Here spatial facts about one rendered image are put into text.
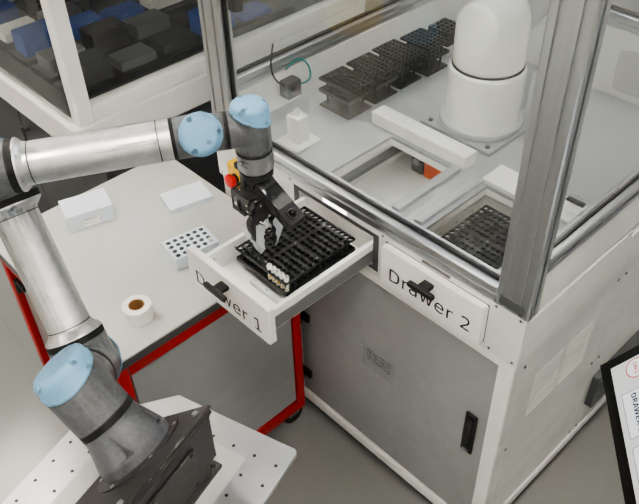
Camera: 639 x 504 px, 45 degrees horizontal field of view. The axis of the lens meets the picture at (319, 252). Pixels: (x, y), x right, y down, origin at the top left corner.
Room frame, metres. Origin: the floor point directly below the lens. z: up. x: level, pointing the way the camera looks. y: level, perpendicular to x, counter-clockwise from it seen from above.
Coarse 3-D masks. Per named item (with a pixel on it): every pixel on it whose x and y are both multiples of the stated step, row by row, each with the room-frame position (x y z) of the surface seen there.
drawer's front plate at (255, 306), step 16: (192, 256) 1.32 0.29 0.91; (192, 272) 1.33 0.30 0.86; (208, 272) 1.28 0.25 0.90; (224, 272) 1.25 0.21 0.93; (240, 288) 1.19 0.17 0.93; (224, 304) 1.24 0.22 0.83; (240, 304) 1.19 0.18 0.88; (256, 304) 1.15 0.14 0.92; (240, 320) 1.20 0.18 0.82; (256, 320) 1.16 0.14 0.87; (272, 320) 1.13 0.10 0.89; (272, 336) 1.13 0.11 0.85
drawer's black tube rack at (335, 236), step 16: (304, 208) 1.50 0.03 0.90; (304, 224) 1.48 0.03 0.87; (320, 224) 1.44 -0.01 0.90; (288, 240) 1.38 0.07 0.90; (304, 240) 1.38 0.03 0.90; (320, 240) 1.38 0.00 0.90; (336, 240) 1.38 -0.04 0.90; (352, 240) 1.37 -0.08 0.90; (240, 256) 1.37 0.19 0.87; (272, 256) 1.33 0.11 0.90; (288, 256) 1.33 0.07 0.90; (304, 256) 1.32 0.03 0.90; (320, 256) 1.32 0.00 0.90; (336, 256) 1.35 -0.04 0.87; (256, 272) 1.31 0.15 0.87; (288, 272) 1.27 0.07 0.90; (304, 272) 1.27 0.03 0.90; (320, 272) 1.30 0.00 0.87
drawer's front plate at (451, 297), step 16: (384, 256) 1.31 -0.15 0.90; (400, 256) 1.28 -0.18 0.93; (384, 272) 1.31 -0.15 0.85; (400, 272) 1.28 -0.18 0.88; (416, 272) 1.24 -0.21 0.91; (432, 272) 1.23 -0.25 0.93; (400, 288) 1.27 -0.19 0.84; (448, 288) 1.18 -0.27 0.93; (432, 304) 1.20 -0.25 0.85; (448, 304) 1.17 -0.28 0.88; (464, 304) 1.14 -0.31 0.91; (480, 304) 1.12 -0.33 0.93; (448, 320) 1.17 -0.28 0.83; (464, 320) 1.14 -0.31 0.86; (480, 320) 1.11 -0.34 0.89; (480, 336) 1.11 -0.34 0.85
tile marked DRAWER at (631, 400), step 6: (636, 390) 0.83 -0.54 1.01; (624, 396) 0.83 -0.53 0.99; (630, 396) 0.82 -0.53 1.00; (636, 396) 0.82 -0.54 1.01; (624, 402) 0.82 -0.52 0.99; (630, 402) 0.81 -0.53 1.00; (636, 402) 0.80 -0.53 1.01; (624, 408) 0.81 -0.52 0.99; (630, 408) 0.80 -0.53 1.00; (636, 408) 0.79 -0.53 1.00; (630, 414) 0.79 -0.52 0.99; (636, 414) 0.78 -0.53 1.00; (630, 420) 0.78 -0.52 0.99; (636, 420) 0.77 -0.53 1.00; (630, 426) 0.77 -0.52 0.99; (636, 426) 0.76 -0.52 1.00; (630, 432) 0.76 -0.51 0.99; (636, 432) 0.75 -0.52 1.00; (630, 438) 0.75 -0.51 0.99
